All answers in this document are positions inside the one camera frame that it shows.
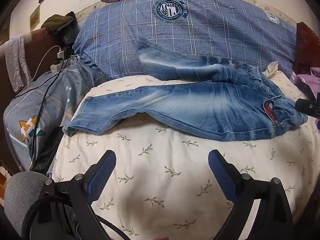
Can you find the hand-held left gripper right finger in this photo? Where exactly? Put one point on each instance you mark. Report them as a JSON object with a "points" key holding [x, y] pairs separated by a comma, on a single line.
{"points": [[222, 177]]}

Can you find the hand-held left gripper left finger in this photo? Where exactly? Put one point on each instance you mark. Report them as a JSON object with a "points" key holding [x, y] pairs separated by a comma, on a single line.
{"points": [[100, 176]]}

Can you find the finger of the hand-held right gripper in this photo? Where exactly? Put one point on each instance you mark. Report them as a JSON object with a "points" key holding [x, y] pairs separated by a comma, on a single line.
{"points": [[306, 106]]}

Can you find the blue denim pants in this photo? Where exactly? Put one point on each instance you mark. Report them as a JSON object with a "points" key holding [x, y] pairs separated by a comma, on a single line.
{"points": [[200, 105]]}

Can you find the purple cloth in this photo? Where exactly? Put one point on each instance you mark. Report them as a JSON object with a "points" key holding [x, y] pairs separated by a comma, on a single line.
{"points": [[306, 80]]}

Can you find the dark red wooden board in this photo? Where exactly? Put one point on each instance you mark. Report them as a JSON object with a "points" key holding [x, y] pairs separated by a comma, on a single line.
{"points": [[307, 42]]}

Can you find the cream leaf-print blanket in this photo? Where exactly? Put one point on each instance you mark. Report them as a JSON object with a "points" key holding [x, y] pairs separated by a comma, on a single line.
{"points": [[162, 155]]}

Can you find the person's grey trouser leg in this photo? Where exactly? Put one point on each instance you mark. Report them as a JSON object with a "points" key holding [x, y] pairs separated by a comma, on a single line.
{"points": [[20, 195]]}

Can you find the white power strip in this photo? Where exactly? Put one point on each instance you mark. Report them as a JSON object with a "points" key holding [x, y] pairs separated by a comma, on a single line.
{"points": [[55, 67]]}

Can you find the white charger plug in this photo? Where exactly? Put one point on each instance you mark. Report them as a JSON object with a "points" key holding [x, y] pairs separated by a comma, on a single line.
{"points": [[60, 54]]}

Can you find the blue plaid quilt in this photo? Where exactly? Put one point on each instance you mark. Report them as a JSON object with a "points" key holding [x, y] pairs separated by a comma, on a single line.
{"points": [[125, 42]]}

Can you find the grey cloth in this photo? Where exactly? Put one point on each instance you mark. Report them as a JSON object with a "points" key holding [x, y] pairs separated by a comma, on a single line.
{"points": [[15, 62]]}

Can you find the brown wooden headboard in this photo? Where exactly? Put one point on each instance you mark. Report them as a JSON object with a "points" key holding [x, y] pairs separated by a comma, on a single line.
{"points": [[40, 45]]}

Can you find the dark green cloth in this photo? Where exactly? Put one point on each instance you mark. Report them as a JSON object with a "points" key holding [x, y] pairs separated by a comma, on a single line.
{"points": [[57, 21]]}

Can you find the small wall picture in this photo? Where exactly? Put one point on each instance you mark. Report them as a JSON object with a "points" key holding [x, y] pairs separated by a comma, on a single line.
{"points": [[35, 16]]}

